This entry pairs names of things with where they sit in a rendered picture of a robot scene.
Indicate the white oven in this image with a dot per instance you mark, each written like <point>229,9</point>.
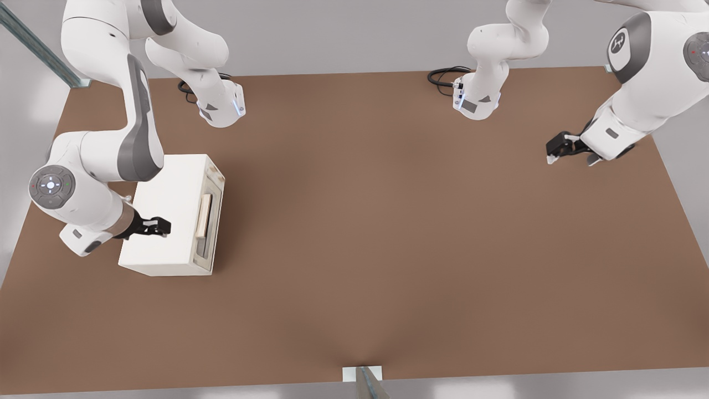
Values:
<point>166,221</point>

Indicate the white oven door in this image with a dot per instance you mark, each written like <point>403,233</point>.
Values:
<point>215,221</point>

